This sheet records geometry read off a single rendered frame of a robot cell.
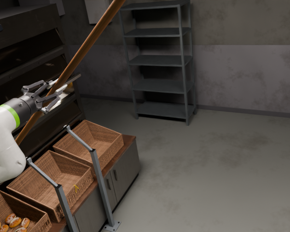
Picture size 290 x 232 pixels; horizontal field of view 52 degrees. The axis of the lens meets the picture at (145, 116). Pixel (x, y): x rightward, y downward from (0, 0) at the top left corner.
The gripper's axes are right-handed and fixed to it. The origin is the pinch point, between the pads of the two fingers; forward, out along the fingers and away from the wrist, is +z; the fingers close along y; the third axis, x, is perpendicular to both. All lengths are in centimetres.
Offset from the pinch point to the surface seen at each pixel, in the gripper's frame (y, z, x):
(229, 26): 49, 350, -28
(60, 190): 37, 38, -114
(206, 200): 160, 148, -112
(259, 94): 155, 348, -62
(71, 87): -28, 149, -138
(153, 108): 64, 314, -197
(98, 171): 52, 85, -126
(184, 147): 126, 237, -150
